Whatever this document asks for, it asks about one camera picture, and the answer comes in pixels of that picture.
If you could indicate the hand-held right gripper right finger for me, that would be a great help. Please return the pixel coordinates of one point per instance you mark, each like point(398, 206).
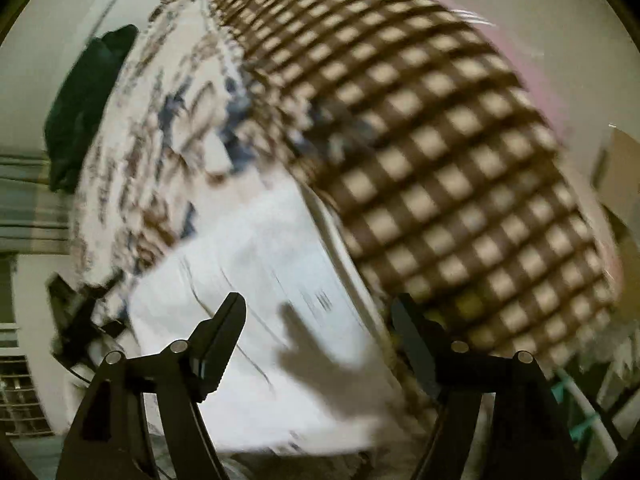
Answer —
point(412, 340)

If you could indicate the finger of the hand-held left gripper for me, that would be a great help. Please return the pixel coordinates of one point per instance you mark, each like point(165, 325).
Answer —
point(75, 320)

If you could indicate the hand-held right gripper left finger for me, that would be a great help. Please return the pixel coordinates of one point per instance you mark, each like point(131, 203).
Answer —
point(225, 330)

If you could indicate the white pants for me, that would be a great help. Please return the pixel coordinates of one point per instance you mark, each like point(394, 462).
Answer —
point(260, 270)

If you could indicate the white framed window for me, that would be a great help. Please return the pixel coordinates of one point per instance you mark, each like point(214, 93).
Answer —
point(20, 395)

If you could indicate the green striped curtain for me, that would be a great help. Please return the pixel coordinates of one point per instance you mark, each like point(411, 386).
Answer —
point(30, 200)

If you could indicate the teal rack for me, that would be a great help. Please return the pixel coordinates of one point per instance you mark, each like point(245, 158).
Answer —
point(570, 385)

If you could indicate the brown checkered blanket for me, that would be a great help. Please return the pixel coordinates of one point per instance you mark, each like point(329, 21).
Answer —
point(425, 135)

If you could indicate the bed with floral sheet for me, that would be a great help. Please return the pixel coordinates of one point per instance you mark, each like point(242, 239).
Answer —
point(150, 125)

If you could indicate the dark green blanket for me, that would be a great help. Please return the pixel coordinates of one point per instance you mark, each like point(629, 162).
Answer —
point(80, 110)

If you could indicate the small cardboard box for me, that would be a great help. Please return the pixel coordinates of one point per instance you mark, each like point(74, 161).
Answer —
point(620, 170)

